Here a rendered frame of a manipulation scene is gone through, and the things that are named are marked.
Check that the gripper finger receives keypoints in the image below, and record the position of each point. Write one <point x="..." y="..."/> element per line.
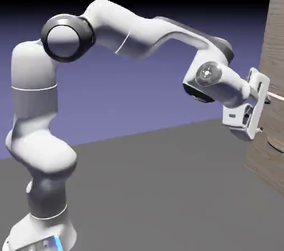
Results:
<point x="260" y="130"/>
<point x="267" y="100"/>

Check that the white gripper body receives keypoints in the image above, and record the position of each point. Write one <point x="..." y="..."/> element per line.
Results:
<point x="260" y="96"/>

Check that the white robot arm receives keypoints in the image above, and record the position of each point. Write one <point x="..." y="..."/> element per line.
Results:
<point x="124" y="35"/>

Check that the wooden drawer front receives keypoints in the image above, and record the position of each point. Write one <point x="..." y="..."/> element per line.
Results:
<point x="275" y="44"/>
<point x="264" y="166"/>

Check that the wooden cabinet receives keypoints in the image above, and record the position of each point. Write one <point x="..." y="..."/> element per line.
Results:
<point x="274" y="55"/>

